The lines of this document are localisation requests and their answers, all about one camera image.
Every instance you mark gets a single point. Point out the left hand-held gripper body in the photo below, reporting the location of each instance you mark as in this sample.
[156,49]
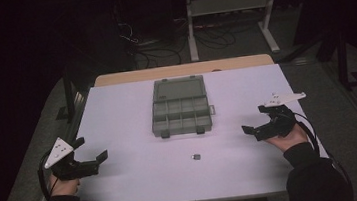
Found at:
[58,152]

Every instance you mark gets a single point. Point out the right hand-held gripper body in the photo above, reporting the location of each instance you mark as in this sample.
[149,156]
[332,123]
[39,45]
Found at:
[281,121]

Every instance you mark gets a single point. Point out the person's right hand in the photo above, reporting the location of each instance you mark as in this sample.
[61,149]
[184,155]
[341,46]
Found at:
[288,142]

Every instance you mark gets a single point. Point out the person's left hand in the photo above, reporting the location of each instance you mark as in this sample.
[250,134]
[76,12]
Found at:
[64,187]

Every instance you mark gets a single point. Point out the black metal stand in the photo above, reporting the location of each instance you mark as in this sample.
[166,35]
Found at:
[343,63]
[69,98]

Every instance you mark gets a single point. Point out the small grey metal part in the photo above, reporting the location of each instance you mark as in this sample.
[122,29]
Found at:
[196,157]

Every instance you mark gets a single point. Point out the grey plastic compartment box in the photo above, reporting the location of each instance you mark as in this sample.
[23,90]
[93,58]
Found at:
[179,92]

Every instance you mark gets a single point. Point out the light wooden table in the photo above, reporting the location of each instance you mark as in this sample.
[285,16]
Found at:
[163,72]

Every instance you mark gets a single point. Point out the white metal stand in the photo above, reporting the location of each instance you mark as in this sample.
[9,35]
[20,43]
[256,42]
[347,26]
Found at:
[230,3]

